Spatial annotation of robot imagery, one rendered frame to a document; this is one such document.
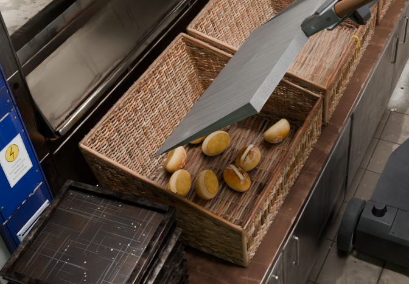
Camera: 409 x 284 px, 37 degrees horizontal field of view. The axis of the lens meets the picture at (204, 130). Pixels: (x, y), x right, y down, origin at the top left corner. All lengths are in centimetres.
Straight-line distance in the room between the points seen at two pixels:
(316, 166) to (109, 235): 74
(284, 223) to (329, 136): 37
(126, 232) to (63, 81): 43
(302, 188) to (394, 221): 54
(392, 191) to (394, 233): 21
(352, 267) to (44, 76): 134
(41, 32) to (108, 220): 45
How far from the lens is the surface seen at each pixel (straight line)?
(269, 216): 168
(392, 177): 243
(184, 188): 177
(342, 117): 203
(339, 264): 237
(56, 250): 139
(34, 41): 146
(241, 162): 182
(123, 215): 141
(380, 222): 223
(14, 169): 147
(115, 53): 171
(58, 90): 157
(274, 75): 124
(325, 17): 132
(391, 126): 288
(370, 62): 226
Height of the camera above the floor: 193
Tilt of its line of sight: 43 degrees down
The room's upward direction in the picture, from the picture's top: 7 degrees counter-clockwise
